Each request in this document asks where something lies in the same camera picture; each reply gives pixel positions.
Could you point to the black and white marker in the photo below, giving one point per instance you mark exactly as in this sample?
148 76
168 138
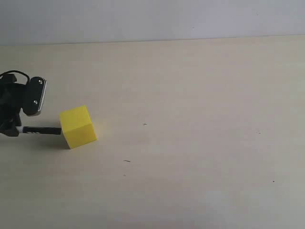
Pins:
39 130

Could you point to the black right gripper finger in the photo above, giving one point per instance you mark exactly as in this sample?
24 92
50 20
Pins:
10 131

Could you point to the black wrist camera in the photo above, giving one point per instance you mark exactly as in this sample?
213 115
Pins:
34 96

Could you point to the yellow cube block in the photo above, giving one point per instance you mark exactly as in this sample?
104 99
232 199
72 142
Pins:
77 127

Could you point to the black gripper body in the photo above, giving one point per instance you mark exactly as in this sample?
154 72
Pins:
11 102

